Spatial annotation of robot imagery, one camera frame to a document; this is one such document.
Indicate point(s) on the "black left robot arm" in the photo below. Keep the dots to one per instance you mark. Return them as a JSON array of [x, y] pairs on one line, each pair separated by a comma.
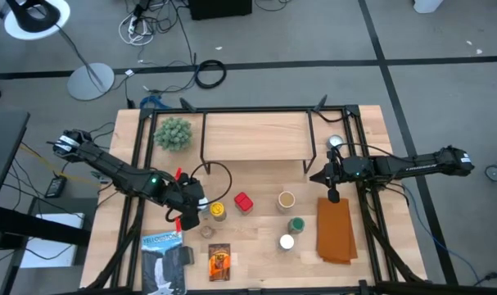
[[109, 168]]

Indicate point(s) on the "white box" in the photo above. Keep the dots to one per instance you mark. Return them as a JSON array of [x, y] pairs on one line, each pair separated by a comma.
[[51, 246]]

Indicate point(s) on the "red-lidded smoked paprika tin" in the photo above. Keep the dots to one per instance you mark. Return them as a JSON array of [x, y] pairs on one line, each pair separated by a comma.
[[243, 201]]

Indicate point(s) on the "saffron glass jar cork lid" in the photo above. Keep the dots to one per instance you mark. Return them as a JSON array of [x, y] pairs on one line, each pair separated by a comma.
[[207, 232]]

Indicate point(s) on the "black box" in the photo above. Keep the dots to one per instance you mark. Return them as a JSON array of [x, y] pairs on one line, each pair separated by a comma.
[[219, 8]]

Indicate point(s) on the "black power adapter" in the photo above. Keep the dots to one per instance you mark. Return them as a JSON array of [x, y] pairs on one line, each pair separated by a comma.
[[55, 186]]

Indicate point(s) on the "grey caster wheel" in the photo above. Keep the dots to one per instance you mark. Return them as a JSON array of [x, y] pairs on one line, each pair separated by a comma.
[[495, 172]]

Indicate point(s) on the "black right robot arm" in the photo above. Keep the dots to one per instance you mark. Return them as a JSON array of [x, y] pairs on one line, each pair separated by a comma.
[[416, 166]]

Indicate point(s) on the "white container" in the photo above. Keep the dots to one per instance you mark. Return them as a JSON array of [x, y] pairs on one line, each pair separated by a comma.
[[428, 5]]

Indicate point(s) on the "black metal rig frame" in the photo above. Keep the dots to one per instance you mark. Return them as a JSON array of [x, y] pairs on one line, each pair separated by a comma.
[[272, 109]]

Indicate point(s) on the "white-lidded bagel seasoning jar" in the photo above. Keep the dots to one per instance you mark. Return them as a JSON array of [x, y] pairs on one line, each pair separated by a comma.
[[204, 204], [286, 241]]

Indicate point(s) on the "orange snack packet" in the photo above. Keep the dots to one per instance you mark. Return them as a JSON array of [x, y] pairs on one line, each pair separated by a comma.
[[219, 262]]

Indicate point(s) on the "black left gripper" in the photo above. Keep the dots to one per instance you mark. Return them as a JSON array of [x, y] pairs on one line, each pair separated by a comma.
[[178, 196]]

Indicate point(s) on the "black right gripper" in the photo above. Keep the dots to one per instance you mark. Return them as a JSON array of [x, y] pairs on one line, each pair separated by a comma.
[[338, 170]]

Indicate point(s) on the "furikake jar with tan lid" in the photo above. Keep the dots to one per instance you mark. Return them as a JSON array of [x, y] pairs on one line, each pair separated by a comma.
[[286, 199]]

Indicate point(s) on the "yellow-lidded chili onion jar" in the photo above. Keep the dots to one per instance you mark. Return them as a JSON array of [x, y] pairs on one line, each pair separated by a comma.
[[218, 210]]

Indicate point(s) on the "small round white-topped pot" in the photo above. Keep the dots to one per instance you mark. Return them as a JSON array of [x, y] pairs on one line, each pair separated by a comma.
[[335, 142]]

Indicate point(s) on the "orange folded cloth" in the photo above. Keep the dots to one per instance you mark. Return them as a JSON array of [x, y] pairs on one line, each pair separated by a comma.
[[336, 229]]

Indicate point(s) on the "floor lamp with grey base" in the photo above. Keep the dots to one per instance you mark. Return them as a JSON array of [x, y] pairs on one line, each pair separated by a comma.
[[90, 82]]

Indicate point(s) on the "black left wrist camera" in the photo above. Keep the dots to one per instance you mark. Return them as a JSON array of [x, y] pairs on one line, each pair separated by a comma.
[[197, 191]]

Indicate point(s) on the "green-lidded spice jar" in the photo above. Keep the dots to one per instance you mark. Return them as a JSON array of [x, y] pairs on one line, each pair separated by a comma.
[[296, 224]]

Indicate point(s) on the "green succulent in white pot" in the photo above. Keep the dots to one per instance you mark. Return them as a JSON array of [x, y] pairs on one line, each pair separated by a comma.
[[173, 134]]

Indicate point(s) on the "black desk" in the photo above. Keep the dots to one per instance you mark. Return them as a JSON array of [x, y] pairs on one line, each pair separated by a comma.
[[2, 155]]

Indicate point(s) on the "wooden shelf with black legs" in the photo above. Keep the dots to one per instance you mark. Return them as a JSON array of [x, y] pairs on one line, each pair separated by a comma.
[[256, 137]]

